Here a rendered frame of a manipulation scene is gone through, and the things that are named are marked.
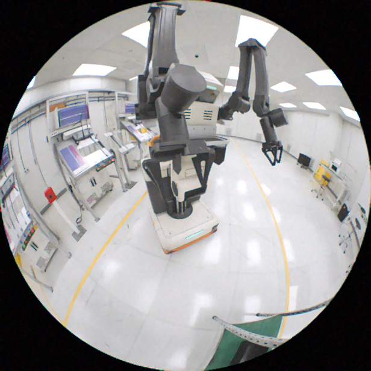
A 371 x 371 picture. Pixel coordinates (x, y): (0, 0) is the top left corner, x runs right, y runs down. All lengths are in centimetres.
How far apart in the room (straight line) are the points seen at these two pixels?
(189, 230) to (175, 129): 89
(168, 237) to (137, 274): 53
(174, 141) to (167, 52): 22
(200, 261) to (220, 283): 30
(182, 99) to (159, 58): 15
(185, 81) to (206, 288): 121
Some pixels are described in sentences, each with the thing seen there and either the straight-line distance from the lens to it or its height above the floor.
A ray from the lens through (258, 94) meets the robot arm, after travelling 57.
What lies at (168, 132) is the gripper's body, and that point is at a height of 111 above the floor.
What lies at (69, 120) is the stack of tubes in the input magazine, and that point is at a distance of 203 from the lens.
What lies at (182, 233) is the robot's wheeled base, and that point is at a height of 28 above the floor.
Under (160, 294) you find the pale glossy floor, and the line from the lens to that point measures 115.
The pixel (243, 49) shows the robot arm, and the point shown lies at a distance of 73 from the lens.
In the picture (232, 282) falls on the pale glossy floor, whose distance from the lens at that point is 122.
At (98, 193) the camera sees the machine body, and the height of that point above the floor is 17.
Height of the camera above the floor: 113
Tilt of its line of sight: 35 degrees down
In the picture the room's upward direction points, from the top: straight up
